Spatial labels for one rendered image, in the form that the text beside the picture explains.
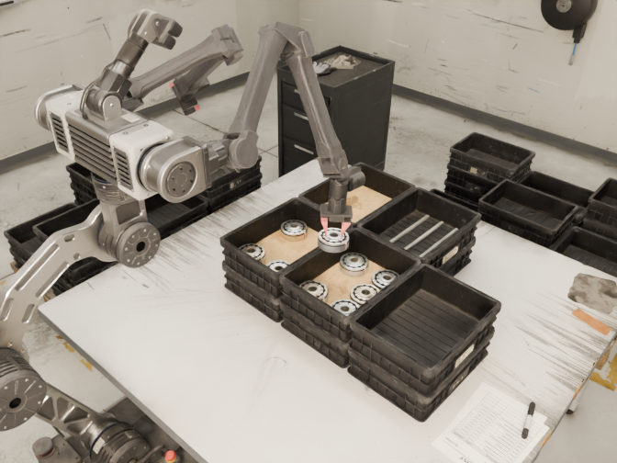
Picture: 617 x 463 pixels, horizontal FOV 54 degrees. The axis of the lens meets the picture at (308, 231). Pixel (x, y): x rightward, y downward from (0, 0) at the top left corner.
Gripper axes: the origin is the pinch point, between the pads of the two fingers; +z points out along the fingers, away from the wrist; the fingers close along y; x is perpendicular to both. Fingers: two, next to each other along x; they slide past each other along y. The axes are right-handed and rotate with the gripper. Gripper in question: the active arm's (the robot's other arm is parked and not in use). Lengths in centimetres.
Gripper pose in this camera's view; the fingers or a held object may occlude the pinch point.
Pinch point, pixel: (333, 233)
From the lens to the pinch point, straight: 196.2
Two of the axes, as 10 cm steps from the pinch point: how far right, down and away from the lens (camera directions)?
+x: -0.1, 5.4, -8.4
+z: -0.7, 8.4, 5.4
